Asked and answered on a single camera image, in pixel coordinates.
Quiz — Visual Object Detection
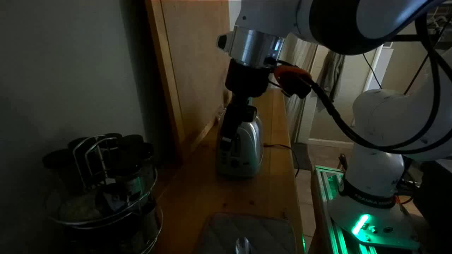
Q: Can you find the grey quilted pot lid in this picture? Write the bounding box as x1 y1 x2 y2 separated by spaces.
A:
197 213 298 254

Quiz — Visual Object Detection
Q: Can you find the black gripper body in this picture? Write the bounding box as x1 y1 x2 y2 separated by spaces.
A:
226 59 270 97

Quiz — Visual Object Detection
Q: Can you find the toaster power cord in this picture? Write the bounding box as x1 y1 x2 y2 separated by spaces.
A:
262 141 303 177

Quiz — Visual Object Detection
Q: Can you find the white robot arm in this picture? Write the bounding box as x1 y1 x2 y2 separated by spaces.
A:
218 0 451 209

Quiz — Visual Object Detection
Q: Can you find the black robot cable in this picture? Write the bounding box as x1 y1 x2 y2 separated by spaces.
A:
274 8 452 156

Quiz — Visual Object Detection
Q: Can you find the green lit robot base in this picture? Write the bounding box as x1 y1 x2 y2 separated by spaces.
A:
312 165 421 254

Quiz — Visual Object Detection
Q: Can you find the wooden door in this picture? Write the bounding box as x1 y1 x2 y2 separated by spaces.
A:
146 0 229 158

